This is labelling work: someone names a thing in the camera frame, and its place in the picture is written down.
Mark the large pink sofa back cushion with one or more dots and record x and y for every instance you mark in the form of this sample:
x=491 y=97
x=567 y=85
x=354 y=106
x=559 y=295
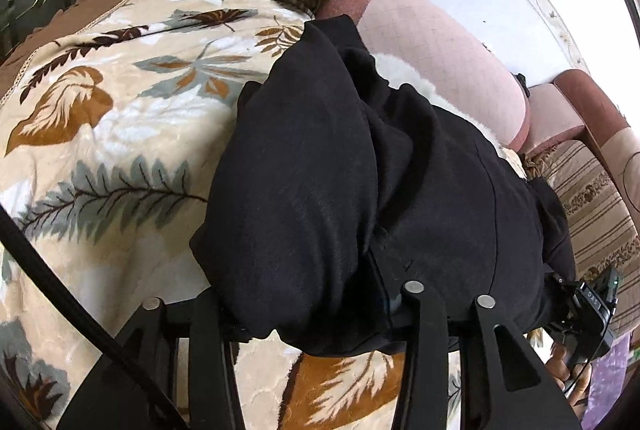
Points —
x=440 y=54

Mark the striped beige sofa cover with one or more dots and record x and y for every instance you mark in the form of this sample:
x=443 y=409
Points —
x=597 y=210

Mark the purple cloth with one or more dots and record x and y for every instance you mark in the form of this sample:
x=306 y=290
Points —
x=610 y=385

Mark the leaf print blanket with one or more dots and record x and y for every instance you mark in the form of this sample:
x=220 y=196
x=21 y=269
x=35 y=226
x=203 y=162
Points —
x=115 y=124

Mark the brown and pink sofa armrest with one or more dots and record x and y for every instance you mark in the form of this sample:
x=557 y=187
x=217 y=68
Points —
x=607 y=124

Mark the small pink sofa cushion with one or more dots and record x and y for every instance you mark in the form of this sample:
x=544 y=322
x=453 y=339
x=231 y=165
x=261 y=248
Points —
x=555 y=114

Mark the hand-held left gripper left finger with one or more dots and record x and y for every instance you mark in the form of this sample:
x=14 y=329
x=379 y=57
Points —
x=205 y=335

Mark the black coat with fur collar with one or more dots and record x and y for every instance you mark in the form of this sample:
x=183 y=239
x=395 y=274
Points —
x=350 y=190

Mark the small black object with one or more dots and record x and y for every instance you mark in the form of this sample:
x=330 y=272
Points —
x=521 y=83

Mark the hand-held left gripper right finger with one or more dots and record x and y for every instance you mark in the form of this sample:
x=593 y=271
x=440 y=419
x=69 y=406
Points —
x=425 y=340

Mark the person's right hand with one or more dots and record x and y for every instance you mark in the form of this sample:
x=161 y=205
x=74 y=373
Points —
x=567 y=370

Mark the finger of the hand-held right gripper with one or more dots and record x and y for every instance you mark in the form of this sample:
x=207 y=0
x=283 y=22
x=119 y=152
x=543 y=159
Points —
x=564 y=285

